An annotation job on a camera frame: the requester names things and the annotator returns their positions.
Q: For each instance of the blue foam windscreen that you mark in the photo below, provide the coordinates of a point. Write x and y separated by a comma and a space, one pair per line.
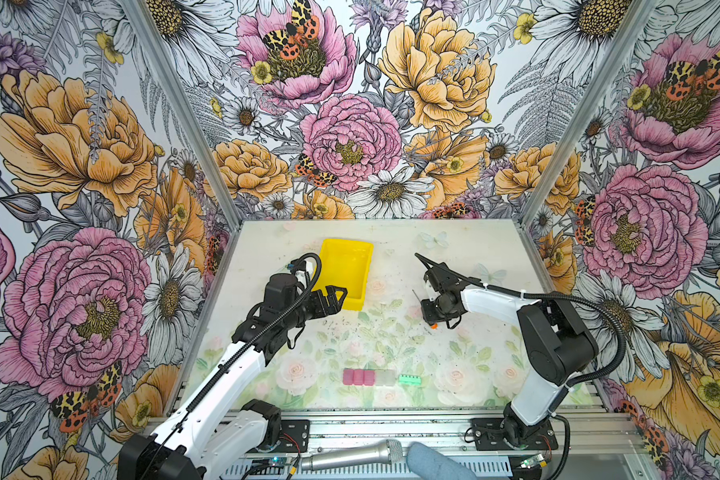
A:
429, 464

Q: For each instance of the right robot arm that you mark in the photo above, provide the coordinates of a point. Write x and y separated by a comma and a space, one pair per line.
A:
557, 343

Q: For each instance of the silver microphone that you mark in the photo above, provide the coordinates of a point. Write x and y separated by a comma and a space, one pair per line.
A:
385, 452

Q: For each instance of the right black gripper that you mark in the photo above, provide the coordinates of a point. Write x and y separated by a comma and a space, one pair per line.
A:
429, 318

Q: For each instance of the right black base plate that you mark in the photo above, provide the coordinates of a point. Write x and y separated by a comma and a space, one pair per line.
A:
500, 434

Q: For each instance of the yellow plastic bin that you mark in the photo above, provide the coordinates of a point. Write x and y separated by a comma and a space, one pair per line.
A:
346, 264

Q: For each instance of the aluminium front rail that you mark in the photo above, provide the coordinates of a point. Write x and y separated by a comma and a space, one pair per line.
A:
593, 431

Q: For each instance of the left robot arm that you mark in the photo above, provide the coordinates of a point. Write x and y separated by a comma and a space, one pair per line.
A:
195, 442

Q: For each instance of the pink block strip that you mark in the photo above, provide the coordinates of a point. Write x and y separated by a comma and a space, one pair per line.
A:
359, 377

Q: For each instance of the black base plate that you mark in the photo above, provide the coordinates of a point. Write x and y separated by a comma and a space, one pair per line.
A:
293, 437
500, 434

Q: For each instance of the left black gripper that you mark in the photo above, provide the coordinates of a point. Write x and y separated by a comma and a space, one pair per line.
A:
334, 306

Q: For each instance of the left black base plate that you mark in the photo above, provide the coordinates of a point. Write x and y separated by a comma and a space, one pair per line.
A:
293, 437

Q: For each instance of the green toothed block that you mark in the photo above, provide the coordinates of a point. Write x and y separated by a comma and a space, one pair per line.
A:
410, 380

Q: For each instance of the translucent white block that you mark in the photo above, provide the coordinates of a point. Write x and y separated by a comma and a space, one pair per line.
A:
385, 377

